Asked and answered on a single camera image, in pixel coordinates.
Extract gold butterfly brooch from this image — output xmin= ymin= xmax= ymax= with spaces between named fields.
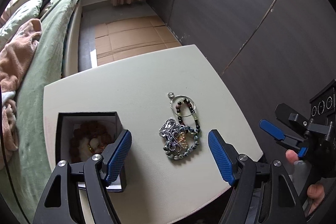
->
xmin=172 ymin=132 xmax=188 ymax=148

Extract black green bead bracelet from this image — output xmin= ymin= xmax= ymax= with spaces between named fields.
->
xmin=175 ymin=98 xmax=202 ymax=135

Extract brown rudraksha bead bracelet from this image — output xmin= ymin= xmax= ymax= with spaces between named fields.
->
xmin=69 ymin=121 xmax=116 ymax=163

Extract floral green pillow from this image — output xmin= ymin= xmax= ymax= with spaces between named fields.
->
xmin=1 ymin=0 xmax=54 ymax=50

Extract black jewelry box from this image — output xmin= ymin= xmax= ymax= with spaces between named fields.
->
xmin=55 ymin=111 xmax=128 ymax=193

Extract grey stone bead bracelet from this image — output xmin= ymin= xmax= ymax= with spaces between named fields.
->
xmin=162 ymin=124 xmax=201 ymax=161

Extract silver bangle with charm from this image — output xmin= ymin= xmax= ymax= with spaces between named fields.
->
xmin=167 ymin=92 xmax=197 ymax=118

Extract silver ball chain necklace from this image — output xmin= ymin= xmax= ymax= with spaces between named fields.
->
xmin=158 ymin=118 xmax=185 ymax=155

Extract pink plush blanket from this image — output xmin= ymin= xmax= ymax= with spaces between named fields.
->
xmin=1 ymin=19 xmax=42 ymax=168

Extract green bed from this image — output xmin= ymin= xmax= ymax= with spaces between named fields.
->
xmin=1 ymin=0 xmax=79 ymax=223

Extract flattened cardboard sheets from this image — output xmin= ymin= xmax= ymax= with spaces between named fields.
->
xmin=94 ymin=15 xmax=181 ymax=66

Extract right hand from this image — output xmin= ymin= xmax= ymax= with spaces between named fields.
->
xmin=285 ymin=149 xmax=325 ymax=215

